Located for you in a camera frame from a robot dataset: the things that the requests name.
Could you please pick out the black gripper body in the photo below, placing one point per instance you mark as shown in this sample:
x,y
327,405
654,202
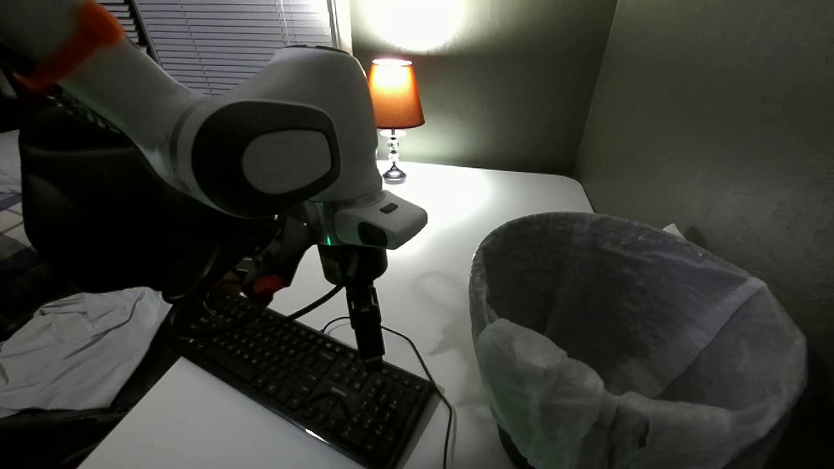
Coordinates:
x,y
353,265

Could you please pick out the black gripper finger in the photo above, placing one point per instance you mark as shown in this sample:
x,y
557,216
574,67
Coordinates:
x,y
357,317
372,321

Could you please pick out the black computer keyboard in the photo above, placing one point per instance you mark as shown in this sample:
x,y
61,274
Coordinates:
x,y
286,374

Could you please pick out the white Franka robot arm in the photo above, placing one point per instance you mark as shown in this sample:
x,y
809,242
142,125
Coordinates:
x,y
286,156

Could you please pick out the table lamp orange shade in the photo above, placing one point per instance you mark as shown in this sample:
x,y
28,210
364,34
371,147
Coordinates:
x,y
393,94

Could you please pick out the black round waste bin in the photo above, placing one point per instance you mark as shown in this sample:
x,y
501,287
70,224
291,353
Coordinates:
x,y
513,451

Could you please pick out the bin with white bag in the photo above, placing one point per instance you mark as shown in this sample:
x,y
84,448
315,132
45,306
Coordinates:
x,y
626,348

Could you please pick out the white window blinds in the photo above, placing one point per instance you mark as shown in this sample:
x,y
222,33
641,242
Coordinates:
x,y
217,34

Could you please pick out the black office chair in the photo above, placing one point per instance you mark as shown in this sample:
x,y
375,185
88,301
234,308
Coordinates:
x,y
87,236

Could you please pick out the white crumpled cloth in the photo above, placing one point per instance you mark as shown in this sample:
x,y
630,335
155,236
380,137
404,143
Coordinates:
x,y
79,348

